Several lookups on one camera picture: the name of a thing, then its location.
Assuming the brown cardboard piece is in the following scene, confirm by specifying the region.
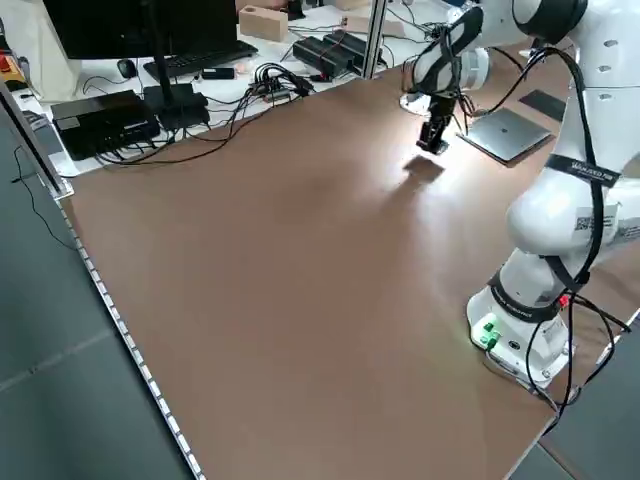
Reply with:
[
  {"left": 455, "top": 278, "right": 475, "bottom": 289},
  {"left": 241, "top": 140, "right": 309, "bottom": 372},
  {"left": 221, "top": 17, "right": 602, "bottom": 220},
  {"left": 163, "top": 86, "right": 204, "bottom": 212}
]
[{"left": 343, "top": 13, "right": 404, "bottom": 37}]

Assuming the aluminium corner post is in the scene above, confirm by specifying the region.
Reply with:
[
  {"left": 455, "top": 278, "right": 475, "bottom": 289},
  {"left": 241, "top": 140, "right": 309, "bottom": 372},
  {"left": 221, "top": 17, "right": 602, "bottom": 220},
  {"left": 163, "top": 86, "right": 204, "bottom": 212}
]
[{"left": 0, "top": 79, "right": 75, "bottom": 200}]

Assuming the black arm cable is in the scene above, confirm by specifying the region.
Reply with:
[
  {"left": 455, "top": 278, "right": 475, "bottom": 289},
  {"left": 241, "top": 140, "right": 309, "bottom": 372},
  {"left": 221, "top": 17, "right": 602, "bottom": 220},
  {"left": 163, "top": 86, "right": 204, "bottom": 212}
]
[{"left": 519, "top": 42, "right": 634, "bottom": 419}]

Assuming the black monitor stand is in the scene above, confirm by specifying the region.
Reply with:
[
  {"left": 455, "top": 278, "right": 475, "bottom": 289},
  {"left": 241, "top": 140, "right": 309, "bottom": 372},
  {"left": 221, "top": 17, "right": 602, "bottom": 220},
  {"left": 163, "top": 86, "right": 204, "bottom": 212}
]
[{"left": 143, "top": 0, "right": 210, "bottom": 130}]

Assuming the black electronics box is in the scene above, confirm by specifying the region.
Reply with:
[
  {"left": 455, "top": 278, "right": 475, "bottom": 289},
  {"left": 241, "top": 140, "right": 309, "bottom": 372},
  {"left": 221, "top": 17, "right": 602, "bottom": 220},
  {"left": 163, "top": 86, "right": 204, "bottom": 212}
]
[{"left": 50, "top": 89, "right": 162, "bottom": 162}]

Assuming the wooden block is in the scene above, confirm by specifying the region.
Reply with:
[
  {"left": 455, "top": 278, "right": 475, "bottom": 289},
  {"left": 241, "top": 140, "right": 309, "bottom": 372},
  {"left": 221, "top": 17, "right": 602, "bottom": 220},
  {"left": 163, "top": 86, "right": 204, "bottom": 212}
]
[{"left": 237, "top": 5, "right": 291, "bottom": 42}]

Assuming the yellow emergency stop box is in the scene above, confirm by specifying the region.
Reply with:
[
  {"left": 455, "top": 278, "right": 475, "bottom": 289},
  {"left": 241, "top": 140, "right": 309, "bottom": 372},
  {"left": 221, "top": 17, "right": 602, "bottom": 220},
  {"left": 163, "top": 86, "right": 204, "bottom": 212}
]
[{"left": 0, "top": 48, "right": 25, "bottom": 87}]

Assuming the black keyboard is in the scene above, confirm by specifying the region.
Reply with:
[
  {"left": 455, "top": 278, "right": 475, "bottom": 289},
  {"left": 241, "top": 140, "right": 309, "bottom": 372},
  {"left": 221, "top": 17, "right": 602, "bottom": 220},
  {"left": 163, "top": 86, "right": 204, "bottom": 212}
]
[{"left": 143, "top": 39, "right": 260, "bottom": 79}]

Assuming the aluminium frame post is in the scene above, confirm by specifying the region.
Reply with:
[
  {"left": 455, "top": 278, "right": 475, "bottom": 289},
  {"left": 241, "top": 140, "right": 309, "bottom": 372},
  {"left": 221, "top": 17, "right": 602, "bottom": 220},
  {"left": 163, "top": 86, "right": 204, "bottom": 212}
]
[{"left": 360, "top": 0, "right": 390, "bottom": 80}]

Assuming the silver closed laptop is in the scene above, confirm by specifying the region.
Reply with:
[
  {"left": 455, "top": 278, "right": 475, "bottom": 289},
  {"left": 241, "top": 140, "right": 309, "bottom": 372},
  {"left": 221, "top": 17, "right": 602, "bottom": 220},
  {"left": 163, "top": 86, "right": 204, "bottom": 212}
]
[{"left": 457, "top": 107, "right": 554, "bottom": 164}]

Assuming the black computer monitor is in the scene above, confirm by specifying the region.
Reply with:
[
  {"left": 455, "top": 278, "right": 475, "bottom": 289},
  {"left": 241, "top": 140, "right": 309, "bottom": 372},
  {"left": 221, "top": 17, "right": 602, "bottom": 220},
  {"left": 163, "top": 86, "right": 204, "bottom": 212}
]
[{"left": 42, "top": 0, "right": 239, "bottom": 61}]

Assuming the black mouse pad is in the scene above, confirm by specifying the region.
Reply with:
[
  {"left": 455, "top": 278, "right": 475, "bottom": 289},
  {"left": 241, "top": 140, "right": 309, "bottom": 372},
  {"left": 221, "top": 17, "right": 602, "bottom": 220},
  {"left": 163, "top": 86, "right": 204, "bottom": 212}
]
[{"left": 518, "top": 89, "right": 569, "bottom": 121}]

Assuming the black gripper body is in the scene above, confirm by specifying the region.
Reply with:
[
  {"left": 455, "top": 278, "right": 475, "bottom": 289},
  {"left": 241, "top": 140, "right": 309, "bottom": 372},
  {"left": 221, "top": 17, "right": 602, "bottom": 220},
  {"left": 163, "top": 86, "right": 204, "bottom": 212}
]
[{"left": 427, "top": 91, "right": 461, "bottom": 126}]

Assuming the black cable hub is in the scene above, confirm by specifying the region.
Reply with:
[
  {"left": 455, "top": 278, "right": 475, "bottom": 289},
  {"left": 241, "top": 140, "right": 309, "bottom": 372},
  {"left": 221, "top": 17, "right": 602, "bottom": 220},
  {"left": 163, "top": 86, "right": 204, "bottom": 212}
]
[{"left": 248, "top": 62, "right": 314, "bottom": 104}]

